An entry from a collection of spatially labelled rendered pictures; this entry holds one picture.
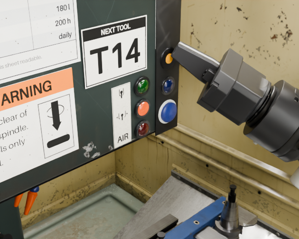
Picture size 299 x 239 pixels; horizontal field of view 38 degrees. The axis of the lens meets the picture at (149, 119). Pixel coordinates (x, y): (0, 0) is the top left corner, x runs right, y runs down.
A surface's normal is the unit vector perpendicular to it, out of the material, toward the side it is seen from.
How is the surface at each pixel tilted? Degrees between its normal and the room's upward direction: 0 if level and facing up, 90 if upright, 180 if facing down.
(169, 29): 90
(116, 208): 0
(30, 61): 90
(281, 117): 69
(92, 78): 90
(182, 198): 24
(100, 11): 90
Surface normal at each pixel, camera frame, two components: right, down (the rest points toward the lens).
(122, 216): 0.00, -0.89
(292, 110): 0.12, -0.16
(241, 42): -0.73, 0.32
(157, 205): -0.30, -0.68
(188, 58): -0.28, 0.44
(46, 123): 0.69, 0.33
